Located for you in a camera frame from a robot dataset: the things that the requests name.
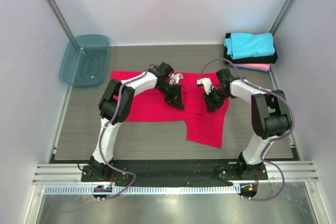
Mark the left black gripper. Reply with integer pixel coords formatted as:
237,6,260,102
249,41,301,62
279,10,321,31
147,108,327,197
156,82,185,111

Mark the red t shirt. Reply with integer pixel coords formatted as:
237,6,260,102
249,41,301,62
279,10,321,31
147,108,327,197
126,72,229,148

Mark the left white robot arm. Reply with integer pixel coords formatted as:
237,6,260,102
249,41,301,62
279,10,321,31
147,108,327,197
82,62,184,182

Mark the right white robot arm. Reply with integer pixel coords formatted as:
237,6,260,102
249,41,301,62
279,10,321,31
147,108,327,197
197,68,292,180

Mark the folded pink t shirt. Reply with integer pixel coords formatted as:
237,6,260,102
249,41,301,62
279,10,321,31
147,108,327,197
236,63,270,72

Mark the folded cyan t shirt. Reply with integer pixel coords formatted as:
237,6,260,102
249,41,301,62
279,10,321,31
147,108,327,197
224,33,275,60

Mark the folded black t shirt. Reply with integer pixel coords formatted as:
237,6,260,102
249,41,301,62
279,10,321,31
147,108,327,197
223,33,278,64

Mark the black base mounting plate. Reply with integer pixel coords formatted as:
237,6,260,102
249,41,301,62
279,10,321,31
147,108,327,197
81,159,268,187

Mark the teal plastic bin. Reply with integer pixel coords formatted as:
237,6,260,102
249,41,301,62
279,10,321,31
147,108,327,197
59,34,110,88

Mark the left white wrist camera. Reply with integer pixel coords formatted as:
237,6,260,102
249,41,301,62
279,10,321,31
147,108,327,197
168,73,184,85

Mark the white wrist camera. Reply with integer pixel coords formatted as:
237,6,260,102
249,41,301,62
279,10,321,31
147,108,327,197
168,73,184,85
196,78,213,95

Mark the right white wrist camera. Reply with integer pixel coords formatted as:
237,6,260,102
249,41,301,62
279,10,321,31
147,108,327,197
196,78,213,95

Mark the aluminium extrusion rail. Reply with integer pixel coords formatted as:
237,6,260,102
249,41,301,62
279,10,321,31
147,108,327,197
33,161,319,185

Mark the white slotted cable duct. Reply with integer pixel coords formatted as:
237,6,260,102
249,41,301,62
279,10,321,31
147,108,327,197
44,184,240,196

